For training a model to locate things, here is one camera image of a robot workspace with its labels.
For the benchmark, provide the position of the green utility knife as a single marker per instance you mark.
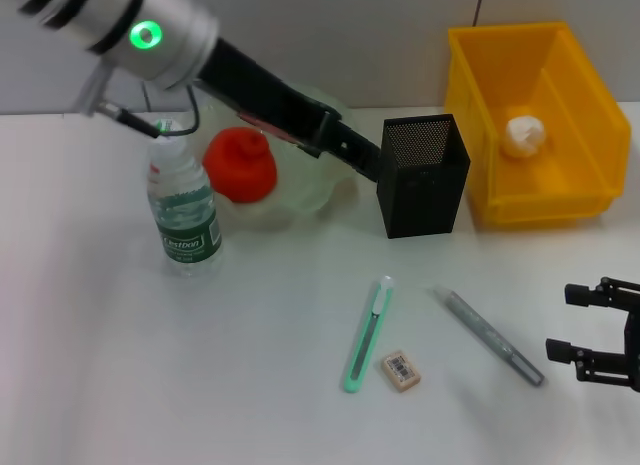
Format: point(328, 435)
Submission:
point(367, 335)

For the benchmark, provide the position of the clear green-label water bottle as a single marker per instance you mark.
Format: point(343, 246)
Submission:
point(185, 225)

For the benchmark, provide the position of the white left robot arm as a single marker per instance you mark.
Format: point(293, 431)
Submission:
point(100, 15)

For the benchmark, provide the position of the beige barcode eraser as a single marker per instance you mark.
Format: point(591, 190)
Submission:
point(400, 372)

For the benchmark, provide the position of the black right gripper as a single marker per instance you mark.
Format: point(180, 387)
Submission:
point(632, 345)

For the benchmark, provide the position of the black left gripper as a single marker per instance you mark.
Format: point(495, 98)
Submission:
point(265, 95)

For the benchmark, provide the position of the clear wavy glass fruit bowl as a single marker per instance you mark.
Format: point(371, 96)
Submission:
point(310, 185)

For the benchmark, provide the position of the yellow plastic storage bin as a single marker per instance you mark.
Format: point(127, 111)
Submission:
point(575, 135)

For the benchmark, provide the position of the white paper ball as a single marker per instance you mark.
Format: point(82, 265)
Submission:
point(524, 137)

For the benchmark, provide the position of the grey glitter pen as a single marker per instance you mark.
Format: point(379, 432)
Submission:
point(480, 330)

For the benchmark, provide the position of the orange fruit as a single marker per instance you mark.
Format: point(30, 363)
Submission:
point(240, 170)

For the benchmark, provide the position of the black mesh pen holder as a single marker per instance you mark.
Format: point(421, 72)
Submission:
point(420, 200)

